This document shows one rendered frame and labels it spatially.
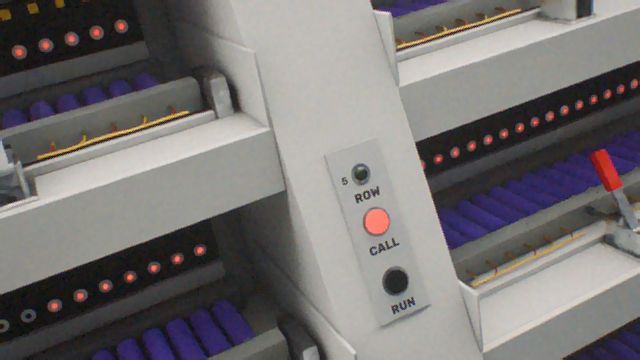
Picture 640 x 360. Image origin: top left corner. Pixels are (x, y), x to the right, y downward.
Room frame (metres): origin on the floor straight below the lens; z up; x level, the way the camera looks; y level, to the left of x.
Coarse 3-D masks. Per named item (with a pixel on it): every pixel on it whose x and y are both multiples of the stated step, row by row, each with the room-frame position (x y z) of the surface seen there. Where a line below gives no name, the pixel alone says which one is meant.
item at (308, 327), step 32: (256, 256) 0.58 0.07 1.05; (160, 288) 0.55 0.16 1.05; (192, 288) 0.56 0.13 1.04; (288, 288) 0.51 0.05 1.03; (64, 320) 0.53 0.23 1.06; (96, 320) 0.54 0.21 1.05; (256, 320) 0.55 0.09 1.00; (288, 320) 0.49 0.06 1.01; (320, 320) 0.45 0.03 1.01; (0, 352) 0.51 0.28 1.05; (32, 352) 0.52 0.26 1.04; (320, 352) 0.48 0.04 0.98; (352, 352) 0.41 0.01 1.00
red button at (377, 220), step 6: (372, 210) 0.44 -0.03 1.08; (378, 210) 0.44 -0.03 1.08; (372, 216) 0.43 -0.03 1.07; (378, 216) 0.44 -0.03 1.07; (384, 216) 0.44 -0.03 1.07; (366, 222) 0.44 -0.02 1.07; (372, 222) 0.43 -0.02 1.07; (378, 222) 0.44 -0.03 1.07; (384, 222) 0.44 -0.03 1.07; (372, 228) 0.43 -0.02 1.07; (378, 228) 0.44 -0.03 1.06; (384, 228) 0.44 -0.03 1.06
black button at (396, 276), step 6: (396, 270) 0.44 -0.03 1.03; (390, 276) 0.43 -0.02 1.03; (396, 276) 0.44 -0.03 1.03; (402, 276) 0.44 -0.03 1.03; (390, 282) 0.43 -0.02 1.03; (396, 282) 0.44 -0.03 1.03; (402, 282) 0.44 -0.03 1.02; (390, 288) 0.43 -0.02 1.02; (396, 288) 0.43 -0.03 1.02; (402, 288) 0.44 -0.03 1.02
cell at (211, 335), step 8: (200, 312) 0.54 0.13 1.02; (208, 312) 0.54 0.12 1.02; (192, 320) 0.53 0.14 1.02; (200, 320) 0.53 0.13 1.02; (208, 320) 0.53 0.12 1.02; (192, 328) 0.53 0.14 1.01; (200, 328) 0.52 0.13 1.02; (208, 328) 0.51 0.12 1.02; (216, 328) 0.51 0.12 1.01; (200, 336) 0.51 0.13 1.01; (208, 336) 0.51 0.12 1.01; (216, 336) 0.50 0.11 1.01; (224, 336) 0.51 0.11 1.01; (208, 344) 0.50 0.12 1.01; (216, 344) 0.49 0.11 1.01; (224, 344) 0.49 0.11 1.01; (208, 352) 0.50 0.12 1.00; (216, 352) 0.49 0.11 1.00
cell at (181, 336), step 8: (176, 320) 0.53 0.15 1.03; (168, 328) 0.53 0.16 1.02; (176, 328) 0.52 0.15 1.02; (184, 328) 0.52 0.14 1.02; (168, 336) 0.53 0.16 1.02; (176, 336) 0.51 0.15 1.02; (184, 336) 0.51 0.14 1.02; (192, 336) 0.51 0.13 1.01; (176, 344) 0.51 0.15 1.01; (184, 344) 0.50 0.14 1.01; (192, 344) 0.50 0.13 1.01; (176, 352) 0.50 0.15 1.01; (184, 352) 0.49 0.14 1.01; (192, 352) 0.49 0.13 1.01; (200, 352) 0.49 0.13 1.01
